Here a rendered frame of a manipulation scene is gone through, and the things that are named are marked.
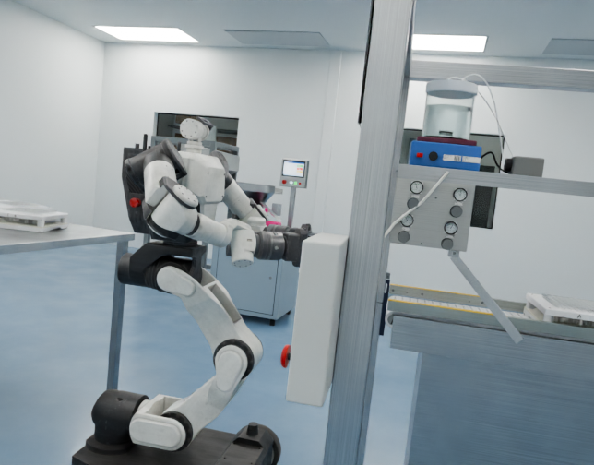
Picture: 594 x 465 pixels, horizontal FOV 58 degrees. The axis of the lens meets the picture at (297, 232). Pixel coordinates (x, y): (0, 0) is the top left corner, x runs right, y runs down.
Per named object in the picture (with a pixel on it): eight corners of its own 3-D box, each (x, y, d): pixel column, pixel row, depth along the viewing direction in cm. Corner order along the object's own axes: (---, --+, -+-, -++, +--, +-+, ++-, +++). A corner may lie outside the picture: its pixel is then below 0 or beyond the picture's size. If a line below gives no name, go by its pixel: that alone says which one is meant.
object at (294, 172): (274, 229, 466) (280, 157, 460) (278, 228, 476) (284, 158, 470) (299, 232, 460) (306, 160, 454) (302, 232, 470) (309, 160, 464)
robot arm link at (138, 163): (129, 173, 152) (128, 154, 163) (146, 196, 158) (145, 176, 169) (165, 155, 152) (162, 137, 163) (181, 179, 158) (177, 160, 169)
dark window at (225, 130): (150, 188, 772) (157, 111, 762) (151, 188, 773) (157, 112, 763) (235, 198, 738) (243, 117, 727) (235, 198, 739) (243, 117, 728)
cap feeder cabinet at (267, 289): (205, 315, 448) (213, 225, 440) (231, 302, 502) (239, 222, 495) (276, 327, 431) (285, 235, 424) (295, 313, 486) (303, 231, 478)
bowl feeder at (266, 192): (223, 225, 455) (227, 181, 451) (239, 222, 489) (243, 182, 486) (278, 232, 442) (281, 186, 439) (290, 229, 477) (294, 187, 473)
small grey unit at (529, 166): (504, 175, 156) (508, 154, 155) (501, 175, 163) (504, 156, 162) (542, 178, 154) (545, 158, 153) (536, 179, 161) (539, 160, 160)
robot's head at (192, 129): (178, 144, 178) (180, 117, 177) (190, 147, 188) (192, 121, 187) (196, 146, 177) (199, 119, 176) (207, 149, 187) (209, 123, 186)
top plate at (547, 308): (604, 309, 172) (605, 303, 172) (637, 327, 148) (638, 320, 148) (525, 298, 177) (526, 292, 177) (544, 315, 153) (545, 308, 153)
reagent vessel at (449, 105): (420, 136, 158) (428, 71, 156) (419, 141, 173) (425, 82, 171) (473, 140, 155) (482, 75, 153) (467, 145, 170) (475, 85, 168)
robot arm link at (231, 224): (255, 226, 163) (225, 212, 152) (257, 254, 159) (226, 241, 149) (239, 232, 166) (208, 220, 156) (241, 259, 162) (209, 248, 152)
